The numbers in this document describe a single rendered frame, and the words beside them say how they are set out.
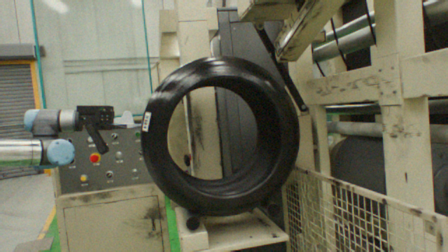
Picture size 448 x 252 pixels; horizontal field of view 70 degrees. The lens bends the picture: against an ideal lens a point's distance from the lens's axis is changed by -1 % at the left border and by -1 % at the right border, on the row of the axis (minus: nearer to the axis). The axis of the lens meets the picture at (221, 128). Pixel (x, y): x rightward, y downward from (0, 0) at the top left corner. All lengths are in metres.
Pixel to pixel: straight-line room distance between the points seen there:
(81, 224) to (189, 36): 1.09
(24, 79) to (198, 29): 9.01
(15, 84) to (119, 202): 8.67
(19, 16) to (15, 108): 2.48
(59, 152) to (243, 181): 0.72
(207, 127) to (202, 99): 0.12
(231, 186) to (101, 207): 0.76
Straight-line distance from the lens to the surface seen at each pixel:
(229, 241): 1.19
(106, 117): 1.14
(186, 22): 1.48
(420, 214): 0.85
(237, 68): 1.09
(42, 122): 1.17
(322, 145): 1.56
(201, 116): 1.43
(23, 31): 10.53
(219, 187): 1.36
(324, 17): 1.22
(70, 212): 1.87
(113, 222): 1.85
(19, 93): 10.26
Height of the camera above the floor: 1.26
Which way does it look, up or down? 3 degrees down
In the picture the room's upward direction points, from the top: 6 degrees counter-clockwise
